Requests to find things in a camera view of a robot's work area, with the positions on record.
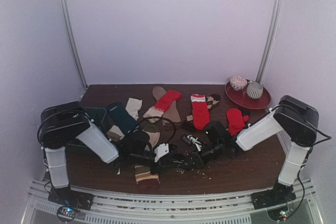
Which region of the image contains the black white striped sock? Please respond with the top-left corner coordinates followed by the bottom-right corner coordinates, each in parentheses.
top-left (174, 153), bottom-right (200, 170)

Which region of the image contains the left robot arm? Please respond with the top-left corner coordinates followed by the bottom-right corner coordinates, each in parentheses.
top-left (37, 102), bottom-right (175, 206)

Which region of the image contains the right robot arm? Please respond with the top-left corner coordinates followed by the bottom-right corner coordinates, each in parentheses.
top-left (183, 95), bottom-right (320, 204)

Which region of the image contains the short red sock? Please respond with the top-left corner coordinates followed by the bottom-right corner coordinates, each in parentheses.
top-left (226, 108), bottom-right (250, 136)

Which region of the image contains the beige brown striped long sock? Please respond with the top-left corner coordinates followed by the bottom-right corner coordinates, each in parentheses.
top-left (133, 124), bottom-right (161, 189)

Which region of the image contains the dark teal sock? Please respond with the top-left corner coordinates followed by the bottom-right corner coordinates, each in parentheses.
top-left (107, 102), bottom-right (140, 135)

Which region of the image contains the long red sock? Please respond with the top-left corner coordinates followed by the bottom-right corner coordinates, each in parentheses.
top-left (191, 93), bottom-right (210, 130)

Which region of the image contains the cream white sock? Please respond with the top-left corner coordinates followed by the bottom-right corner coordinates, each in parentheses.
top-left (125, 98), bottom-right (143, 121)

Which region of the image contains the argyle patterned sock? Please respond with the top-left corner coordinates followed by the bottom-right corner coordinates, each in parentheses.
top-left (182, 94), bottom-right (221, 131)

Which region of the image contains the red round plate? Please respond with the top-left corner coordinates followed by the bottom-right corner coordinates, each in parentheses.
top-left (225, 82), bottom-right (271, 110)

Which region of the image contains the dark green compartment tray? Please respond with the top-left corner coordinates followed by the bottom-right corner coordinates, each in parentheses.
top-left (66, 107), bottom-right (119, 163)

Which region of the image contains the tan brown sock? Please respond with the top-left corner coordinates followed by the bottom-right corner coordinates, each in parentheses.
top-left (152, 86), bottom-right (181, 130)

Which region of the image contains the red and cream sock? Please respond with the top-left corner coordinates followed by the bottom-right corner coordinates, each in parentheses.
top-left (143, 90), bottom-right (182, 123)

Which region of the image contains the patterned small bowl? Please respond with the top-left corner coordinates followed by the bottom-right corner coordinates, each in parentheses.
top-left (229, 76), bottom-right (248, 91)

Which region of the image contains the striped ceramic cup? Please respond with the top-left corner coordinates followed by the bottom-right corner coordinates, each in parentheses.
top-left (246, 81), bottom-right (264, 100)

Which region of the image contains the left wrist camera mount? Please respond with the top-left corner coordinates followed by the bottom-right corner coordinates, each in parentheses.
top-left (154, 143), bottom-right (170, 163)

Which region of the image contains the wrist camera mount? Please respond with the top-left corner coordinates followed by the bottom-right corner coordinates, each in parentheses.
top-left (180, 134), bottom-right (203, 152)
top-left (154, 143), bottom-right (170, 163)

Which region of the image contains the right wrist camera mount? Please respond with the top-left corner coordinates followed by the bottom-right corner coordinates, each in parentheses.
top-left (180, 134), bottom-right (203, 152)

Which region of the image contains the right aluminium corner post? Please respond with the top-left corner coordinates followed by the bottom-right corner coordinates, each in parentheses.
top-left (256, 0), bottom-right (284, 84)

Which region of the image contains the aluminium corner post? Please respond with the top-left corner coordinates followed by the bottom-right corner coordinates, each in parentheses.
top-left (60, 0), bottom-right (88, 90)
top-left (256, 0), bottom-right (284, 84)

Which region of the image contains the left aluminium corner post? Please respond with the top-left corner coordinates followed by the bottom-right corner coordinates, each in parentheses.
top-left (60, 0), bottom-right (88, 90)

